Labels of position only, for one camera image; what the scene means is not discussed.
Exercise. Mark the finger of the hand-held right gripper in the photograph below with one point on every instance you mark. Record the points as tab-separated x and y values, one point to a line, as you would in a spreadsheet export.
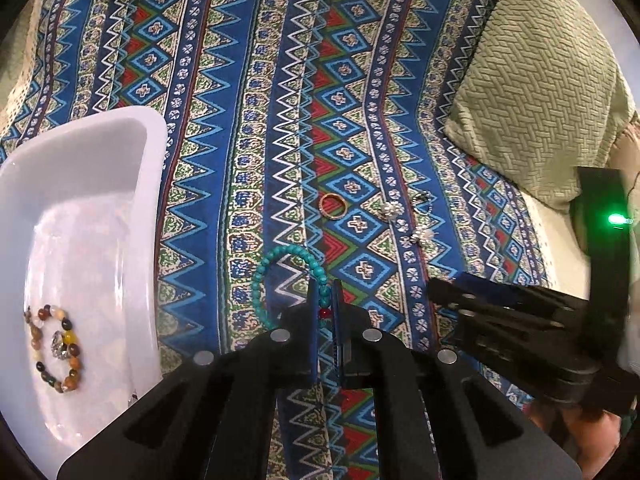
520	360
495	305

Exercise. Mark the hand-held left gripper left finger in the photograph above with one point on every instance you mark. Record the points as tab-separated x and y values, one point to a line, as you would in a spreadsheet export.
313	320

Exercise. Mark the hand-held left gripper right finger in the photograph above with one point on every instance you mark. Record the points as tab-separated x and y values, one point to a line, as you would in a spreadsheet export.
338	320

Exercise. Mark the white plastic tray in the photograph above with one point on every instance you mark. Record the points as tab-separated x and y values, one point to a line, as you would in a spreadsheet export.
90	240

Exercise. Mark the person's right hand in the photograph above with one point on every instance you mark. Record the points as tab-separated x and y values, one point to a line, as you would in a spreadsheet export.
565	435

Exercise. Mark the cream bed sheet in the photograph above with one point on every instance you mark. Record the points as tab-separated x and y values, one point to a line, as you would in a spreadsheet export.
550	240

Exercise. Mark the pearl cluster earring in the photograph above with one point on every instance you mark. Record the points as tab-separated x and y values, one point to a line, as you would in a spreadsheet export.
393	208
421	234

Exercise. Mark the green textured pillow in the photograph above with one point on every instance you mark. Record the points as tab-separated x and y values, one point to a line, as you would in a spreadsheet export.
540	90

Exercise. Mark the blue patterned blanket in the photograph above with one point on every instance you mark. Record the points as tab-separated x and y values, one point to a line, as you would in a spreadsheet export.
280	110

